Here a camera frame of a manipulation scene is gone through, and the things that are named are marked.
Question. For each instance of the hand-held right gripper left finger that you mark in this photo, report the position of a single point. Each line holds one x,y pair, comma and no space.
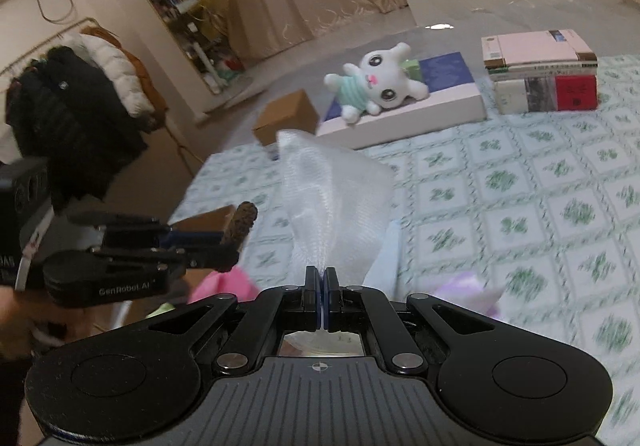
316,298

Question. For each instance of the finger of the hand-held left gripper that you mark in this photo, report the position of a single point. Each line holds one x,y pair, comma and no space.
135,226
200,258

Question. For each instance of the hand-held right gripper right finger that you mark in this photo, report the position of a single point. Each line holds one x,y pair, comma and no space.
330,298

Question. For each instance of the white tissue sheet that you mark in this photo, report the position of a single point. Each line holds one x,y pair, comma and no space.
330,196

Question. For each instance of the purple tissue pack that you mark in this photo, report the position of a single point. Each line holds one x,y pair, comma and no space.
465,291

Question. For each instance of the person's left hand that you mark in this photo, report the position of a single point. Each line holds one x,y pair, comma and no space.
20,326

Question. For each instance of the pink lidded container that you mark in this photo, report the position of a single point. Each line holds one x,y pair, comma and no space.
220,283

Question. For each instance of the green cloth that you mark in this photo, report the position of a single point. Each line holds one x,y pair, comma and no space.
162,311

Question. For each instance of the light blue cloth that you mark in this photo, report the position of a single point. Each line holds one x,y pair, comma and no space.
387,251

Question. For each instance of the black puffer jacket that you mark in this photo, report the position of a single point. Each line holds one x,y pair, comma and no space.
75,126

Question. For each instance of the brown jacket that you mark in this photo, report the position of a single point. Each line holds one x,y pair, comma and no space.
150,91

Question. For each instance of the white puffer jacket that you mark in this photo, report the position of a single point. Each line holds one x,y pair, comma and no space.
117,66

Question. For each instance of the closed cardboard box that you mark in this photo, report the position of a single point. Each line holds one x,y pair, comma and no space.
290,116

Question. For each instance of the floral printed bedsheet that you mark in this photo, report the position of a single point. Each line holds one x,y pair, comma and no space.
500,201

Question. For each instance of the white flat box blue top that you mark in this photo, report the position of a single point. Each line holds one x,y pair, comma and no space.
425,116

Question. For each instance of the white plush rabbit toy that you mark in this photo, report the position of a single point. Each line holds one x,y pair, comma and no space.
380,81

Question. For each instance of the small green box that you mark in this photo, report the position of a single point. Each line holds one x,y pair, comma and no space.
412,68

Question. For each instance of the pink cover book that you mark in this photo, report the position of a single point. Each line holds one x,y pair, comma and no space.
530,48

